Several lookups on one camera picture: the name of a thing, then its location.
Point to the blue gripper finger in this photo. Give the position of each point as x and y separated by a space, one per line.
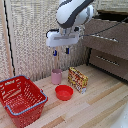
55 52
67 50

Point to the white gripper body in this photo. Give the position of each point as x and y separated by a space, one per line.
63 37

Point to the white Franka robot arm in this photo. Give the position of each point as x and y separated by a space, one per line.
71 11

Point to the red shopping basket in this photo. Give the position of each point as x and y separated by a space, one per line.
20 100

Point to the colourful snack box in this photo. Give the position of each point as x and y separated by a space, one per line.
78 80

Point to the red bowl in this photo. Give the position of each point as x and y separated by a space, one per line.
64 92

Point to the brown drawer cabinet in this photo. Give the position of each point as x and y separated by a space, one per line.
110 43

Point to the black vertical pole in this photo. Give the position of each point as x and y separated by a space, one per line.
9 40

